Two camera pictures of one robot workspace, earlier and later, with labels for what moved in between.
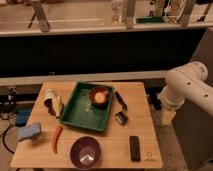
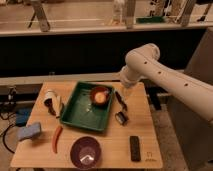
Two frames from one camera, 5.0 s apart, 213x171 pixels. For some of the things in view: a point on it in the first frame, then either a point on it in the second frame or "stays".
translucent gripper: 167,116 to 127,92
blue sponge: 31,129 stays
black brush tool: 121,117 stays
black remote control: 135,148 stays
